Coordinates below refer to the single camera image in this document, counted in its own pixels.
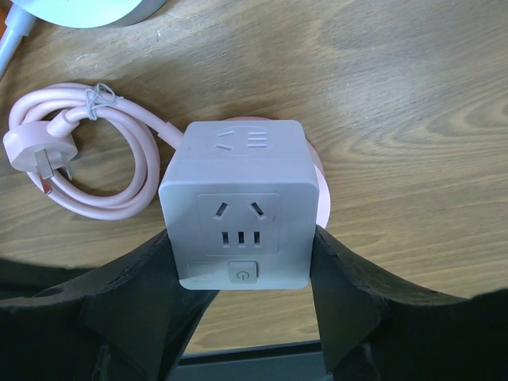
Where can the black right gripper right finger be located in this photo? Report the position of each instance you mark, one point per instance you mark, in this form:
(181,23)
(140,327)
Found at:
(374,325)

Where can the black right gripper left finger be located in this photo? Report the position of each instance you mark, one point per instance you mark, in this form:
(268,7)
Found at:
(129,319)

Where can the white cube socket adapter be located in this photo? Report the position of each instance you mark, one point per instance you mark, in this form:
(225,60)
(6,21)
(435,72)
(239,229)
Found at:
(240,204)

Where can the pink round power strip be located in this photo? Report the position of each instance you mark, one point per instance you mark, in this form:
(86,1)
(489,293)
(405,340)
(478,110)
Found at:
(105,165)

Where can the light blue round power strip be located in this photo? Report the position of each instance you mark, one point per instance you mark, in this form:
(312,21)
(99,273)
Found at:
(76,14)

